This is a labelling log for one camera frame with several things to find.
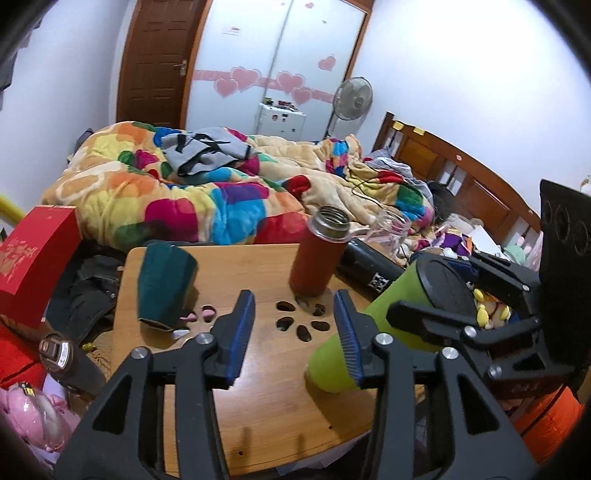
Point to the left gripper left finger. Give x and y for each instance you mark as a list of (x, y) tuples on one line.
[(121, 434)]

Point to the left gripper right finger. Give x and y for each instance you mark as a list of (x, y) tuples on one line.
[(479, 440)]

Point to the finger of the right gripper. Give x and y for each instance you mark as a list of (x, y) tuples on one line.
[(500, 277), (438, 322)]

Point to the green tall cup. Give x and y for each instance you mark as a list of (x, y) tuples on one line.
[(429, 281)]

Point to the red thermos cup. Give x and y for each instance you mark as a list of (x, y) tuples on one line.
[(319, 251)]

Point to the dark green cup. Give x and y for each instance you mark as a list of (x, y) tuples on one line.
[(165, 277)]

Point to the yellow plush toy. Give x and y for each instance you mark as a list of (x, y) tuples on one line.
[(491, 312)]

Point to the wooden bed headboard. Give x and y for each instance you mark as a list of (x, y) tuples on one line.
[(478, 191)]

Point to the black bag on bed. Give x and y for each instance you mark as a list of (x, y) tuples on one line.
[(443, 201)]

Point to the clear glass jar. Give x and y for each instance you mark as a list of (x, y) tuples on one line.
[(388, 232)]

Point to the black thermos bottle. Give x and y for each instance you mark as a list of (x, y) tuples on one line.
[(366, 269)]

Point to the red gift box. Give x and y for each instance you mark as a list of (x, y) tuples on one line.
[(33, 258)]

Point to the standing electric fan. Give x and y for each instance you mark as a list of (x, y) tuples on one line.
[(350, 106)]

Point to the yellow foam tube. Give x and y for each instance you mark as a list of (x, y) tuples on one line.
[(9, 212)]

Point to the white suitcase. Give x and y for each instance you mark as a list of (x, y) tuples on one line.
[(280, 118)]

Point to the colourful patchwork blanket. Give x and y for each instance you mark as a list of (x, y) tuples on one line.
[(126, 194)]

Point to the grey black garment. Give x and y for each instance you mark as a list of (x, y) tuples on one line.
[(193, 152)]

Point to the white sliding wardrobe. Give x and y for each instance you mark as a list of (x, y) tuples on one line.
[(297, 51)]

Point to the brown wooden door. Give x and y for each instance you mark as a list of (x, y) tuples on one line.
[(155, 60)]

